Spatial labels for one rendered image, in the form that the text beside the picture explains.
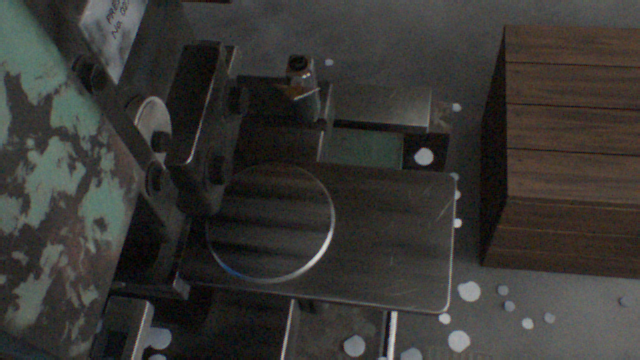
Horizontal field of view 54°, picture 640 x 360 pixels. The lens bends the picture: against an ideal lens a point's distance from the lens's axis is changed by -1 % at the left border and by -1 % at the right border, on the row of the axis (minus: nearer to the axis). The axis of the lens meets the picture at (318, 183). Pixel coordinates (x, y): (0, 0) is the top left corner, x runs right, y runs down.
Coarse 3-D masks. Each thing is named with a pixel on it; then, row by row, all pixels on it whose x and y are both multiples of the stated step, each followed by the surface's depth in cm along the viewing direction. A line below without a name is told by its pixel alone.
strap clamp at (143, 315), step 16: (112, 304) 60; (128, 304) 60; (144, 304) 60; (112, 320) 59; (128, 320) 59; (144, 320) 59; (112, 336) 59; (128, 336) 59; (144, 336) 60; (96, 352) 58; (112, 352) 58; (128, 352) 58
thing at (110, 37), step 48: (96, 0) 33; (144, 0) 39; (96, 48) 33; (144, 48) 39; (192, 48) 45; (144, 96) 39; (192, 96) 43; (240, 96) 47; (192, 144) 42; (192, 192) 44; (144, 240) 48
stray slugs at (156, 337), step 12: (420, 156) 77; (432, 156) 77; (468, 288) 69; (468, 300) 68; (156, 336) 63; (168, 336) 63; (456, 336) 66; (156, 348) 63; (348, 348) 67; (360, 348) 67; (456, 348) 66
